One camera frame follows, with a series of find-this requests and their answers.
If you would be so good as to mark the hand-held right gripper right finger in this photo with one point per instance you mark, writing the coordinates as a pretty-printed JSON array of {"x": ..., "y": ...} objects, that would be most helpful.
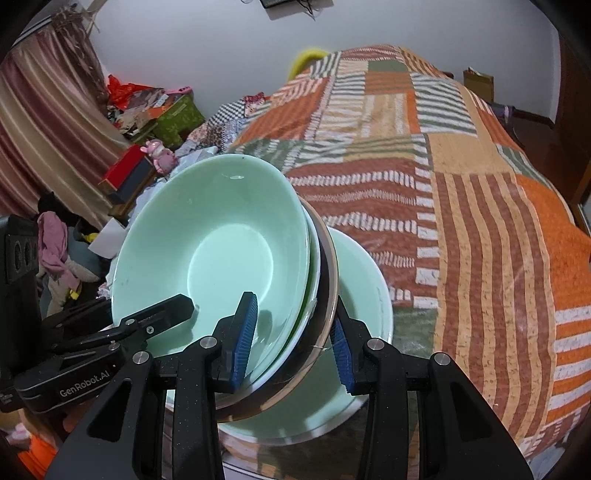
[{"x": 341, "y": 355}]

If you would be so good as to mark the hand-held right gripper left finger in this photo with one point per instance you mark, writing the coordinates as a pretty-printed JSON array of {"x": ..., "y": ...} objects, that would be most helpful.
[{"x": 244, "y": 337}]

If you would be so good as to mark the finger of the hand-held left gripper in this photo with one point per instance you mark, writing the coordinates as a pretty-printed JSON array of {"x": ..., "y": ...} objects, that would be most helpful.
[
  {"x": 161, "y": 314},
  {"x": 78, "y": 318}
]

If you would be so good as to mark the mint green plate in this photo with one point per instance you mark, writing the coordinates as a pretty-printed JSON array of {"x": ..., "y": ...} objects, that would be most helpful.
[{"x": 364, "y": 286}]

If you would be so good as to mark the pink bowl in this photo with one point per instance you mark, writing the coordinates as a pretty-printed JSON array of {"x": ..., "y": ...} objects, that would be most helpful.
[{"x": 328, "y": 277}]

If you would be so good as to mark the green bowl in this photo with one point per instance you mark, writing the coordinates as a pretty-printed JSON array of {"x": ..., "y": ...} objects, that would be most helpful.
[{"x": 207, "y": 221}]

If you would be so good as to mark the white bowl with black spots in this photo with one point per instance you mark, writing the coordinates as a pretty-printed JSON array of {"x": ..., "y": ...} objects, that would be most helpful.
[{"x": 315, "y": 251}]

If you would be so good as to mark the orange cloth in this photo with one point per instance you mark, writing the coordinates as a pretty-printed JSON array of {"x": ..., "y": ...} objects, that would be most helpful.
[{"x": 39, "y": 459}]

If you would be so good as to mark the pink cloth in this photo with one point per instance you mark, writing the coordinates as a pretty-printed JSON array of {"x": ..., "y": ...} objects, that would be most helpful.
[{"x": 53, "y": 240}]

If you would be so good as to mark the dark grey box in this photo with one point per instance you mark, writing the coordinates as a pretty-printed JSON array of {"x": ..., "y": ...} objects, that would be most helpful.
[{"x": 136, "y": 184}]

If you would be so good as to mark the red box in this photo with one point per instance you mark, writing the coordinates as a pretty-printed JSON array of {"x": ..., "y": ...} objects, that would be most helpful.
[{"x": 122, "y": 168}]

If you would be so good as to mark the pink rabbit figurine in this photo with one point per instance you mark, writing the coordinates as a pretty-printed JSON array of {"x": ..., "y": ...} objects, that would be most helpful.
[{"x": 159, "y": 157}]

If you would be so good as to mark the light blue cloth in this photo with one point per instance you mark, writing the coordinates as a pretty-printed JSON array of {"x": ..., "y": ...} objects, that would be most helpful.
[{"x": 194, "y": 156}]

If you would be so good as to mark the striped brown curtain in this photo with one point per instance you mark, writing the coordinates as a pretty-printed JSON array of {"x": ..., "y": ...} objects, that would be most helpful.
[{"x": 46, "y": 138}]

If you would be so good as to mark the green box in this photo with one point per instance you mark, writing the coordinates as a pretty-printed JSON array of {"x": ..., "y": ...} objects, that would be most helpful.
[{"x": 180, "y": 120}]

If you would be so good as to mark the checkered patterned quilt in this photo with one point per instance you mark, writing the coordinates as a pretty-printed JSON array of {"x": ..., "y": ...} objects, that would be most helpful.
[{"x": 221, "y": 124}]

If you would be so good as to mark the pile of papers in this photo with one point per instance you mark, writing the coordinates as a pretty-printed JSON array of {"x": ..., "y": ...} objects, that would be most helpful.
[{"x": 136, "y": 113}]

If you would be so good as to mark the striped patchwork blanket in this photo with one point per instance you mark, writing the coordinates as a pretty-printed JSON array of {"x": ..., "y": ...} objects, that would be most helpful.
[{"x": 461, "y": 184}]

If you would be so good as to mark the pink flat case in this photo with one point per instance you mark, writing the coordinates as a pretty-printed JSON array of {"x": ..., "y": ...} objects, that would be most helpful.
[{"x": 178, "y": 90}]

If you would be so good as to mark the red plastic bag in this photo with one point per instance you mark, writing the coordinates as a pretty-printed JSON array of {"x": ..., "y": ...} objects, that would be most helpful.
[{"x": 124, "y": 92}]

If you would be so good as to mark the yellow foam tube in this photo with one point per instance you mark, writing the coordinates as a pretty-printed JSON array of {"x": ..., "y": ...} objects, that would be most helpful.
[{"x": 307, "y": 57}]

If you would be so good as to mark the dark bag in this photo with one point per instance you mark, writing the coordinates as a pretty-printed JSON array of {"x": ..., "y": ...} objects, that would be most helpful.
[{"x": 505, "y": 115}]

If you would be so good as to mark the cardboard box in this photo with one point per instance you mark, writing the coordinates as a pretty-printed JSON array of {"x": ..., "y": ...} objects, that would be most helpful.
[{"x": 478, "y": 85}]

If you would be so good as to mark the small black monitor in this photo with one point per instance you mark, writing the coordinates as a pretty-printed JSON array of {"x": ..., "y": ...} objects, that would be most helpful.
[{"x": 295, "y": 2}]

